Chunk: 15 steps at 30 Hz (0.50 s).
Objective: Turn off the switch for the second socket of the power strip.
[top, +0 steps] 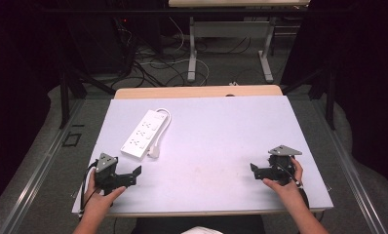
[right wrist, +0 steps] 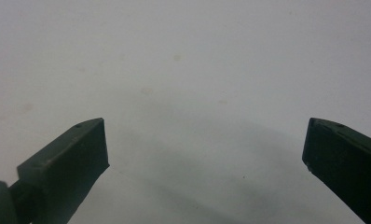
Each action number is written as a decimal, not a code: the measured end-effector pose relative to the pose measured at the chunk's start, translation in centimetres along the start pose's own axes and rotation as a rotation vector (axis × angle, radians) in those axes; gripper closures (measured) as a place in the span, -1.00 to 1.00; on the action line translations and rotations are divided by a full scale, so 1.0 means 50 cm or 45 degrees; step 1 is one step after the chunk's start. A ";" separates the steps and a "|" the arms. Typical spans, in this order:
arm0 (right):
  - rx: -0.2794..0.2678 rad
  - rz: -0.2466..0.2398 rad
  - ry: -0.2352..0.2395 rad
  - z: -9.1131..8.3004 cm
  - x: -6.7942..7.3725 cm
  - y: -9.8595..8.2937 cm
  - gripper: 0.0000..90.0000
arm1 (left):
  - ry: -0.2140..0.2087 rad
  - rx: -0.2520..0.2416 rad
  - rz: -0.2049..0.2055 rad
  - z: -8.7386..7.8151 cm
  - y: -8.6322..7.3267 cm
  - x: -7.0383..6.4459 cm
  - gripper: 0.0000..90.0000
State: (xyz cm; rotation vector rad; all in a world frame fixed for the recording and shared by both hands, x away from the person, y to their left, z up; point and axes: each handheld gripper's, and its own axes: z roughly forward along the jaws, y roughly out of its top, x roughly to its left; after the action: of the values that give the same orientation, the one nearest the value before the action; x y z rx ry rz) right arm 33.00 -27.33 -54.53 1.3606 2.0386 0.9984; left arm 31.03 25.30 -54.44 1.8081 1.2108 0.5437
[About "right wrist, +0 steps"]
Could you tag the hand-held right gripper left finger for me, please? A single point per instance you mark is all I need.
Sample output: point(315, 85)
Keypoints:
point(71, 161)

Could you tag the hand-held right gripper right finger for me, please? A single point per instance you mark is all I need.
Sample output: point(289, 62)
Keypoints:
point(348, 161)

